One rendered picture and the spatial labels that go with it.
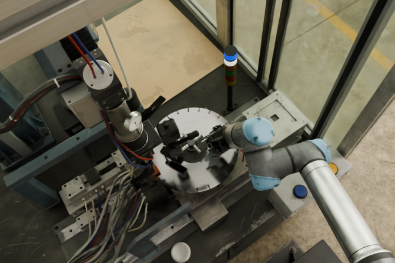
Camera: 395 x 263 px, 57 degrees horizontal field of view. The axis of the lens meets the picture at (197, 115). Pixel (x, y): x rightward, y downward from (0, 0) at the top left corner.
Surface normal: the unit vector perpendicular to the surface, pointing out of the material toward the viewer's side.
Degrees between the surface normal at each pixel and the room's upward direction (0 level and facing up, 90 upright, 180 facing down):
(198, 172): 0
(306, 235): 0
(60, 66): 0
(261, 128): 32
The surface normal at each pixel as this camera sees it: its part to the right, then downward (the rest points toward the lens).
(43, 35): 0.55, 0.72
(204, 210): -0.07, -0.47
